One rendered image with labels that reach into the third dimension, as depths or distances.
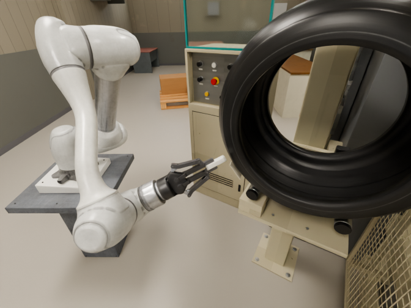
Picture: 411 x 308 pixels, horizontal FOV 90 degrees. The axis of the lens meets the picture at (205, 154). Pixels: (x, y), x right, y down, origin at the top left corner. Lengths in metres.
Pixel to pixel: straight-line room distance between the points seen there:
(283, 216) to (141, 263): 1.14
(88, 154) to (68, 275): 1.33
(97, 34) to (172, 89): 3.67
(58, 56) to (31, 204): 0.84
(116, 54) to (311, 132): 0.82
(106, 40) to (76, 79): 0.17
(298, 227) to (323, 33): 0.60
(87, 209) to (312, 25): 0.62
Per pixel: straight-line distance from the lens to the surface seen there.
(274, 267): 1.65
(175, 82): 4.44
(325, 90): 0.93
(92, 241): 0.54
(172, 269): 1.63
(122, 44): 0.87
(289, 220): 0.84
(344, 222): 0.75
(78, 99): 0.76
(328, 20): 0.51
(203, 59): 1.52
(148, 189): 0.67
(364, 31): 0.50
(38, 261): 2.04
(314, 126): 0.98
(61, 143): 1.26
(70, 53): 0.82
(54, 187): 1.37
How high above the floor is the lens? 1.42
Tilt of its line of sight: 33 degrees down
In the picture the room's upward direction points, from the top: 1 degrees counter-clockwise
